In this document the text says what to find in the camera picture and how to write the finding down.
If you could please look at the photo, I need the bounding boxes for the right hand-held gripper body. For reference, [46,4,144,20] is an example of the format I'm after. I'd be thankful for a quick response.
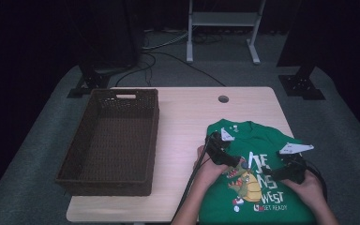
[276,142,315,185]

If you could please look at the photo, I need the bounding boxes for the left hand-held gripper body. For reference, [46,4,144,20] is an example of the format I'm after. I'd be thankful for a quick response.
[204,127,236,166]

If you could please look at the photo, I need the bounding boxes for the green t-shirt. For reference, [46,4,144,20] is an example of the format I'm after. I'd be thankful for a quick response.
[199,118,318,225]

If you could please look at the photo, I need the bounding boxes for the brown wicker basket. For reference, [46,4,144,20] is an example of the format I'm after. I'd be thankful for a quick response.
[54,88,160,197]

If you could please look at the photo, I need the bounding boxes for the person's left hand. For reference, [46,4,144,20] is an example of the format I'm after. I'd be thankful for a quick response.
[193,145,232,186]

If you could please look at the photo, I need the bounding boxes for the person's right hand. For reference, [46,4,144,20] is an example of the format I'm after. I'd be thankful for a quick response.
[282,170,326,209]

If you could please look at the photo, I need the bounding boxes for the black floor stand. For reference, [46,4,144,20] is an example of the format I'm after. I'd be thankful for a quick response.
[276,0,326,101]
[67,0,144,99]

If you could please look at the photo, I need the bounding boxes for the white metal stand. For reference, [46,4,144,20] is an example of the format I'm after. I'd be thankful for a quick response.
[186,0,267,66]

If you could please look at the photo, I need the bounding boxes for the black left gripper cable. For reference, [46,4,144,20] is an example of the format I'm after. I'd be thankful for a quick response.
[172,142,212,224]

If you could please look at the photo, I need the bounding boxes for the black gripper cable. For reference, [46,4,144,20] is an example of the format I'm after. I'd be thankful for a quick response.
[172,142,212,224]
[304,158,328,201]

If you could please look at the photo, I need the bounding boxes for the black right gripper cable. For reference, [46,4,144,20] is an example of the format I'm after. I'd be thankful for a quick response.
[304,158,328,201]

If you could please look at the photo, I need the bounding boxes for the long black floor cable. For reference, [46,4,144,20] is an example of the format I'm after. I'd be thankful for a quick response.
[142,51,227,87]

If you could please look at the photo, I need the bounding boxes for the looped black floor cable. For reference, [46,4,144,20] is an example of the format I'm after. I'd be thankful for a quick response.
[115,53,157,87]

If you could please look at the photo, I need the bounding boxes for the tangle of black cables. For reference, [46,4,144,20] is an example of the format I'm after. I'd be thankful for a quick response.
[193,32,224,45]

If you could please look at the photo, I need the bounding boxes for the white floor cable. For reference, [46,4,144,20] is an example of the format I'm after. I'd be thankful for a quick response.
[142,31,190,51]

